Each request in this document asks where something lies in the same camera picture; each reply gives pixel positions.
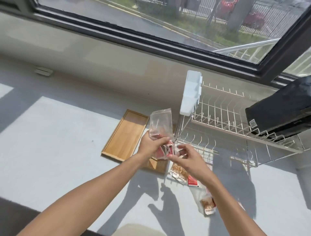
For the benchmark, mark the row of parked cars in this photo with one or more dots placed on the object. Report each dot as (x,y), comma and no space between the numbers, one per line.
(254,19)

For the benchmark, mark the brown snack packet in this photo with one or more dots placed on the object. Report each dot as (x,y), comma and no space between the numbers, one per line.
(207,204)
(178,172)

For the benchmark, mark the person's right forearm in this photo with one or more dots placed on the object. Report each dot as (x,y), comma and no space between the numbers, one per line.
(230,211)

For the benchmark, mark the white wall fitting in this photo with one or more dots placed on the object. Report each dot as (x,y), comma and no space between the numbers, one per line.
(43,71)

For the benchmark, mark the clear plastic bag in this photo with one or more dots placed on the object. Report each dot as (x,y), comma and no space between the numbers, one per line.
(198,194)
(160,121)

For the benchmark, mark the white stair railing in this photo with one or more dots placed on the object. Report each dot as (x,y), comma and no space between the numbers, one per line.
(247,45)

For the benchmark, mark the person's left forearm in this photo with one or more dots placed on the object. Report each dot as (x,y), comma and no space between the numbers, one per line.
(92,192)

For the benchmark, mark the person's left hand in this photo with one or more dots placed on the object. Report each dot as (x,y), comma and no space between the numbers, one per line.
(149,148)

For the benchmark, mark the person's right hand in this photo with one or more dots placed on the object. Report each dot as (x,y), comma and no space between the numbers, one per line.
(194,165)

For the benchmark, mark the beige shirt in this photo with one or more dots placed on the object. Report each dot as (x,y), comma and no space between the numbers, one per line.
(136,229)

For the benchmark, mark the black window frame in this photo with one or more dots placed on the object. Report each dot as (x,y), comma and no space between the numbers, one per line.
(145,46)

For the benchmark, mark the black metal fence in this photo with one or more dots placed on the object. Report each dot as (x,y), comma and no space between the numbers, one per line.
(279,14)

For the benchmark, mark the bamboo tray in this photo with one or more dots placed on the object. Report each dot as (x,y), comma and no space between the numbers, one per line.
(160,165)
(124,136)

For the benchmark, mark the white plastic utensil holder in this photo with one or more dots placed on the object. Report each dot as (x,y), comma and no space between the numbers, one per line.
(188,104)

